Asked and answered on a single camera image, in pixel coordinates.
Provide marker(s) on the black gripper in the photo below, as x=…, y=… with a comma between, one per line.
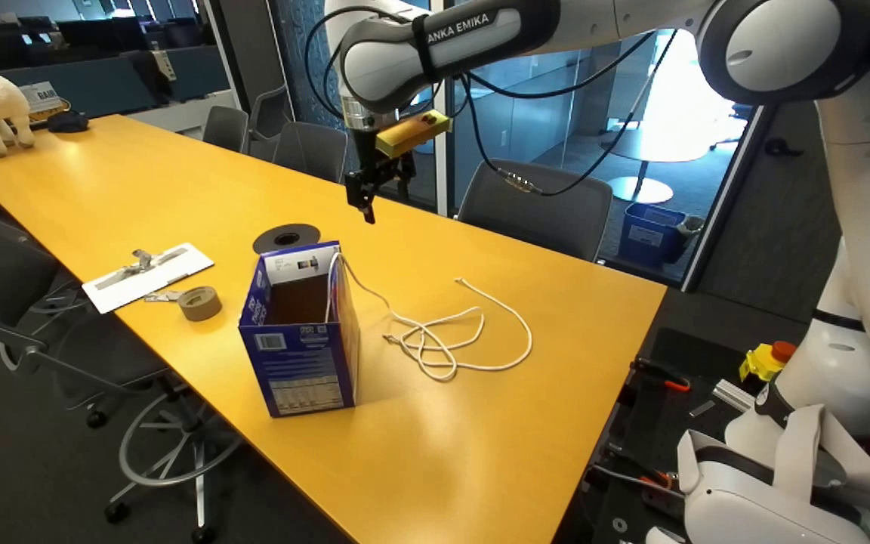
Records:
x=392, y=169

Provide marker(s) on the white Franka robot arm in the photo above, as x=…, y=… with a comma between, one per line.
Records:
x=858, y=252

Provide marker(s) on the blue cardboard box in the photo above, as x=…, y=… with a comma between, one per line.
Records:
x=300, y=373

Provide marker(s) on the small white card box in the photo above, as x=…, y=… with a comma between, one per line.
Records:
x=43, y=96

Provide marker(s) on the grey office chair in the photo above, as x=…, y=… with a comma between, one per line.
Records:
x=2, y=273
x=310, y=153
x=535, y=216
x=272, y=110
x=225, y=127

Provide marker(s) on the black tape roll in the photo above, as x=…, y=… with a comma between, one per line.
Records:
x=271, y=242

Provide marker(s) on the tan tape roll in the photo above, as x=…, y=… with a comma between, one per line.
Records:
x=197, y=312

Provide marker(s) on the white paper sheet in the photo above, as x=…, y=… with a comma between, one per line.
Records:
x=173, y=267

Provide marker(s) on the white side table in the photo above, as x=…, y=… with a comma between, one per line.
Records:
x=179, y=111

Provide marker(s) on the grey metal clip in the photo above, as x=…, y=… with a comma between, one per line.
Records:
x=139, y=262

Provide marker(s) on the blue waste bin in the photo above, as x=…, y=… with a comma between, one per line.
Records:
x=655, y=239

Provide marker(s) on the dark grey sofa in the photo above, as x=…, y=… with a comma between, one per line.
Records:
x=90, y=79

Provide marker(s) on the small black object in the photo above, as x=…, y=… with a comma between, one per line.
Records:
x=66, y=120

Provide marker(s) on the black perforated mounting table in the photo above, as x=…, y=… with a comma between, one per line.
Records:
x=648, y=433

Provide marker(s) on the clear plastic bar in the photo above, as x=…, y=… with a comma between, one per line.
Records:
x=732, y=392

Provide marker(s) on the white VR headset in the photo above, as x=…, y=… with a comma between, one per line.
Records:
x=756, y=509

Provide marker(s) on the yellowish wrist camera box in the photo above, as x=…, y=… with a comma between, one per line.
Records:
x=413, y=134

